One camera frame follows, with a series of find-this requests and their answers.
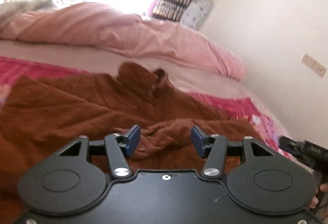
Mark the person right hand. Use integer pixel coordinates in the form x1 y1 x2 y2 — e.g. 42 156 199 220
309 183 328 209

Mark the pink bed sheet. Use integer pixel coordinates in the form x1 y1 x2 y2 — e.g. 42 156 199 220
1 40 256 100

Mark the pink floral dotted blanket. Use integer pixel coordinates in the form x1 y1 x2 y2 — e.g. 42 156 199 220
1 56 288 157

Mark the white patterned pillow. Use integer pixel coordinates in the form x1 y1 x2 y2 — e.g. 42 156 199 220
180 0 211 30

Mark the pink duvet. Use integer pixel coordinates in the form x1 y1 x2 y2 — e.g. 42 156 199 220
1 2 246 81

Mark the white floral quilt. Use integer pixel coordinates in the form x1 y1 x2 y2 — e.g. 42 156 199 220
1 0 84 30

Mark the beige wall socket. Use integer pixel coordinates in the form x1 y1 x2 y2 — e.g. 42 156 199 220
301 53 326 77

